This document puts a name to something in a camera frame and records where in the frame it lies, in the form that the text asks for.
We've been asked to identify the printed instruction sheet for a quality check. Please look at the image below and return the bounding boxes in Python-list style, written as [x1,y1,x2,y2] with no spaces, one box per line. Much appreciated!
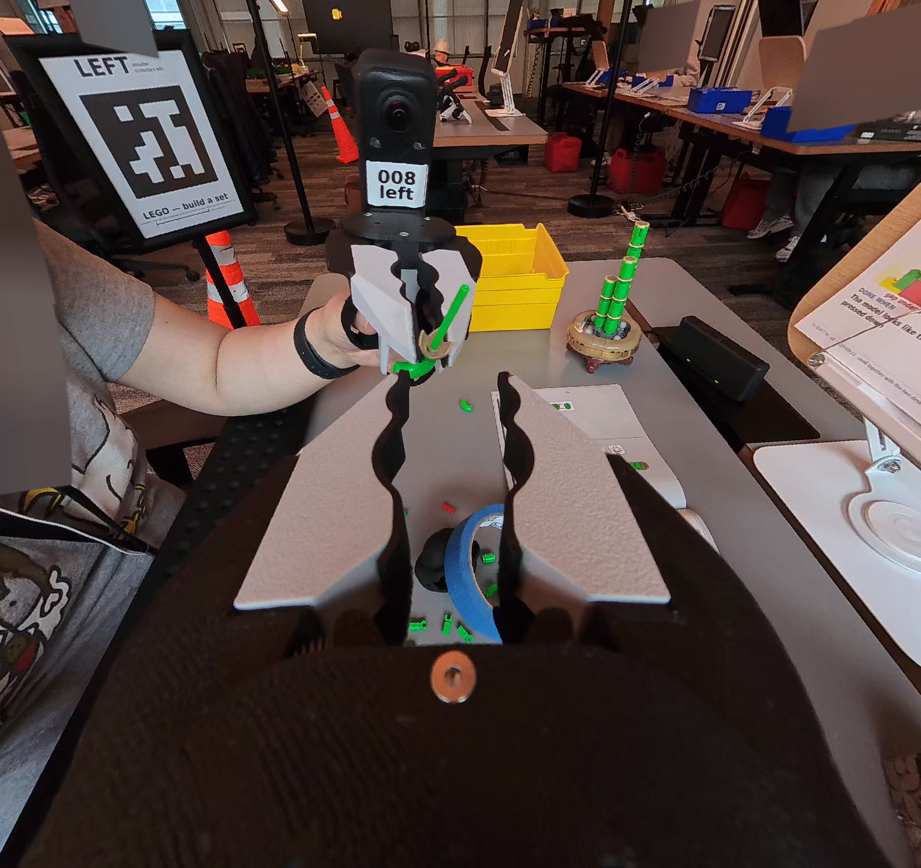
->
[809,224,921,423]

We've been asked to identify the blue masking tape roll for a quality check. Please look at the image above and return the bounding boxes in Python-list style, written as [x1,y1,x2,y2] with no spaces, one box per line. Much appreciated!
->
[444,503,506,645]

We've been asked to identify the black pole stand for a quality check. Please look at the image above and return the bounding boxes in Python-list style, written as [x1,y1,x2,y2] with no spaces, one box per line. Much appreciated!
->
[230,0,335,246]
[568,0,641,218]

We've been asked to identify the lego instruction booklet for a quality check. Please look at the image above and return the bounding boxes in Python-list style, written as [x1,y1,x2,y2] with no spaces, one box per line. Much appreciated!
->
[491,382,719,552]

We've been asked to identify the yellow plastic bin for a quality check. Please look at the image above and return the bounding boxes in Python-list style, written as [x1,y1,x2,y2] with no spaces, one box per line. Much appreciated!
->
[455,223,569,333]

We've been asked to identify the black body strap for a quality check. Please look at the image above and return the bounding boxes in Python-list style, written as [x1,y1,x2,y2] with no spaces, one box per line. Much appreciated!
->
[0,487,155,560]

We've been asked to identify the lego bamboo pot model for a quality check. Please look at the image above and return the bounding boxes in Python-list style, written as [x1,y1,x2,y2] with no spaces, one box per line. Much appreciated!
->
[566,221,650,374]

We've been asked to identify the blue plastic bin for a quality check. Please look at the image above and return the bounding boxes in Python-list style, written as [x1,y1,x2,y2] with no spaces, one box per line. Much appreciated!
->
[761,106,857,144]
[687,87,753,115]

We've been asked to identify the green lego stem assembly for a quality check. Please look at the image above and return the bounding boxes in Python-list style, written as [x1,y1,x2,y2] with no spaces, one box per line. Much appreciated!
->
[390,284,472,385]

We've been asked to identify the person's left hand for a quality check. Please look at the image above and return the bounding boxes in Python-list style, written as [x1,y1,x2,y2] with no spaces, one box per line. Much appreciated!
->
[315,293,386,374]

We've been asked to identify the black wall monitor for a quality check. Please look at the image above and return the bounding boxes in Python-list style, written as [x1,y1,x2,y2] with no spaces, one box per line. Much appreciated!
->
[300,0,393,56]

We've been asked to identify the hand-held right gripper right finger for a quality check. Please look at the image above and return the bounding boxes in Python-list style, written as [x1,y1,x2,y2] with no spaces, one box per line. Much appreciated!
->
[496,372,673,645]

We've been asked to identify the black framed marker sign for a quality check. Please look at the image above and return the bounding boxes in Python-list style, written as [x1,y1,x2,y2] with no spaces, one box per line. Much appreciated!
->
[3,30,259,329]

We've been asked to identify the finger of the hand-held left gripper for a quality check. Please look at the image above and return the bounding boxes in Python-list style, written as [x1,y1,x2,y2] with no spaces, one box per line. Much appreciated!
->
[349,242,425,377]
[416,249,476,374]

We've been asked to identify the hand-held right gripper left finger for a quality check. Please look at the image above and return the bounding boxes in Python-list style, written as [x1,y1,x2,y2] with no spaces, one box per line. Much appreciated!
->
[232,370,414,646]

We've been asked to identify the black rectangular device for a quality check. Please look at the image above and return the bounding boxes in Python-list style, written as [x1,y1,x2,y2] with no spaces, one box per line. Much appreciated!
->
[671,316,771,403]

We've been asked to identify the orange traffic cone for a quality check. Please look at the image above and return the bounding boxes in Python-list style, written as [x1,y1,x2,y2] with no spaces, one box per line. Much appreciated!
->
[205,230,261,329]
[320,86,359,164]

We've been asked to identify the wooden instruction board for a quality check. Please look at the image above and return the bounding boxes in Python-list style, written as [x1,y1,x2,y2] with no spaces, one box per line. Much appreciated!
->
[788,185,921,445]

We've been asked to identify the person's left forearm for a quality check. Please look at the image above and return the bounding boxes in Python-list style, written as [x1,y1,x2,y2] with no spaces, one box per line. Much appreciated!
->
[104,293,321,416]

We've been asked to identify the white stand base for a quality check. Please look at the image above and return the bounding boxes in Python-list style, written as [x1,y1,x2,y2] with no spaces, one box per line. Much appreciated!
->
[752,440,921,613]

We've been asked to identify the black round object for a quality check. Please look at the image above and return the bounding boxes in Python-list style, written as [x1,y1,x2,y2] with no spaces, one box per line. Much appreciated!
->
[413,528,461,592]

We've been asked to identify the black smart wristband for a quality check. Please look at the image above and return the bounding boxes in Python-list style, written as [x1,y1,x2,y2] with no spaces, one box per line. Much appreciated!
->
[293,307,361,381]

